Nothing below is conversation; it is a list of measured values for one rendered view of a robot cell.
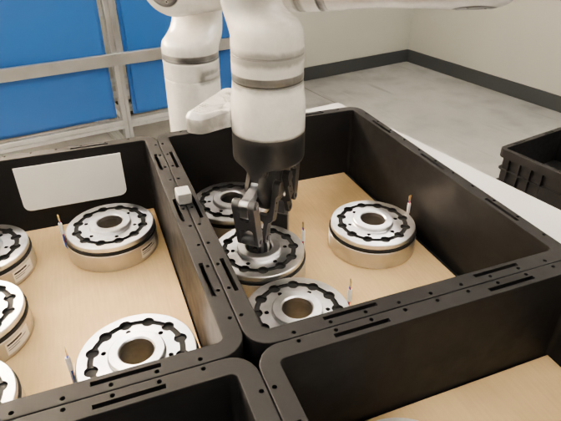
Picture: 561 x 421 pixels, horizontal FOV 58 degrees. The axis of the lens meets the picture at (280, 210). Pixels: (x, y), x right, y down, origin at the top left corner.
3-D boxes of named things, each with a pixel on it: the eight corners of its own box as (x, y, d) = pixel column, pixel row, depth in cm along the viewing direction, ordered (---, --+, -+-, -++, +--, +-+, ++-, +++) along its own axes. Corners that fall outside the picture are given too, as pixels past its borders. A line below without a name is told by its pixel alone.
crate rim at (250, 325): (570, 276, 45) (578, 254, 44) (251, 373, 36) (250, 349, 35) (356, 120, 77) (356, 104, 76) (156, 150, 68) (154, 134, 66)
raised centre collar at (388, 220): (401, 226, 60) (402, 222, 60) (368, 238, 58) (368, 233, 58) (376, 208, 64) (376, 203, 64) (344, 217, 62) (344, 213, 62)
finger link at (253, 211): (234, 194, 50) (244, 231, 55) (226, 207, 49) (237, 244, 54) (259, 200, 50) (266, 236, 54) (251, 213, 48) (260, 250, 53)
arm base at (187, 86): (165, 147, 94) (154, 53, 85) (211, 137, 98) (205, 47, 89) (184, 167, 87) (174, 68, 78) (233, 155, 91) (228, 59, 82)
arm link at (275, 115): (223, 103, 58) (219, 48, 55) (316, 117, 54) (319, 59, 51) (181, 134, 51) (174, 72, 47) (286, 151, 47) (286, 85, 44)
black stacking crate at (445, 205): (538, 351, 50) (573, 259, 44) (256, 452, 41) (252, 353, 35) (351, 176, 82) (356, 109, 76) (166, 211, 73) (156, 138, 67)
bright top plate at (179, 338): (81, 328, 47) (79, 323, 46) (191, 309, 49) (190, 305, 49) (71, 421, 38) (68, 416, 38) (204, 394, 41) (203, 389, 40)
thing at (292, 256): (320, 267, 54) (320, 263, 54) (230, 292, 51) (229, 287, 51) (282, 220, 62) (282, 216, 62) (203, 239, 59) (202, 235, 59)
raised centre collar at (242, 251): (288, 256, 55) (288, 251, 55) (245, 267, 54) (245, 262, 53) (270, 233, 59) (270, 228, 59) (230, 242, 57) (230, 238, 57)
